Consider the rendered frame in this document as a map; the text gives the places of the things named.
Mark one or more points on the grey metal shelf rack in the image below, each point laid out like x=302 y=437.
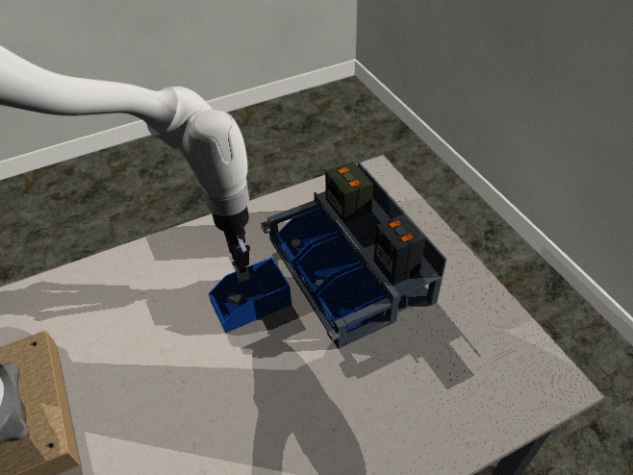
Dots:
x=360 y=233

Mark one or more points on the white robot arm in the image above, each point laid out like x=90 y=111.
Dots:
x=213 y=146

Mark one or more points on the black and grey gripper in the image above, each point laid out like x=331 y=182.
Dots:
x=235 y=224

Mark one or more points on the black case with orange latches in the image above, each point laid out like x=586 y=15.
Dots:
x=398 y=249

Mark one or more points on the dark green case with handle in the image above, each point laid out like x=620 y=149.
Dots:
x=348 y=191

